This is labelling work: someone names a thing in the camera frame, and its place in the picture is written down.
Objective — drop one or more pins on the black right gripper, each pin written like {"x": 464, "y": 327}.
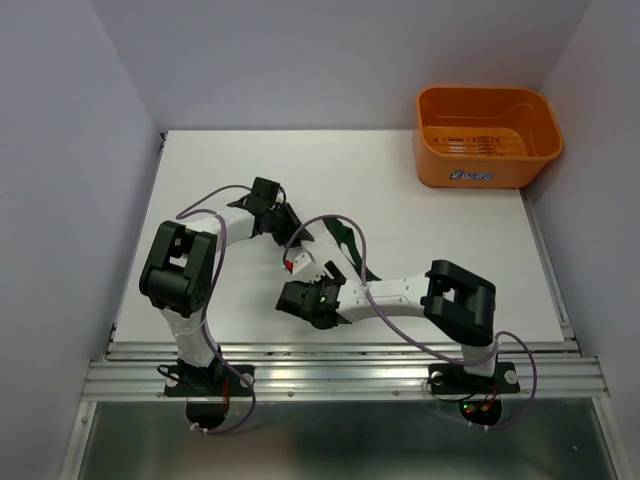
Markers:
{"x": 318, "y": 280}

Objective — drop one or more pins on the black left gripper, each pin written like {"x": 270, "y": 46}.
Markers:
{"x": 292, "y": 222}

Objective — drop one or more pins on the white and green t-shirt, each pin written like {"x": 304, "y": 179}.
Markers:
{"x": 321, "y": 256}

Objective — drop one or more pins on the orange plastic basket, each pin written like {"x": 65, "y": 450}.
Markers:
{"x": 483, "y": 137}

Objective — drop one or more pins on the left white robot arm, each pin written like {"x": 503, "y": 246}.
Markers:
{"x": 184, "y": 260}

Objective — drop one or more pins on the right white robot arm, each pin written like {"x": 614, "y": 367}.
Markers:
{"x": 456, "y": 301}

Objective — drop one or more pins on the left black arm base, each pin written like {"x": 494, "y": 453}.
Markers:
{"x": 187, "y": 378}

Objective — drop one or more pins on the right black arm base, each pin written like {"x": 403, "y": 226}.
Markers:
{"x": 448, "y": 379}

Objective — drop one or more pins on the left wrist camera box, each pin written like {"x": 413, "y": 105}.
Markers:
{"x": 266, "y": 193}

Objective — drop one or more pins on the aluminium mounting rail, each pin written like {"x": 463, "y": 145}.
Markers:
{"x": 326, "y": 372}

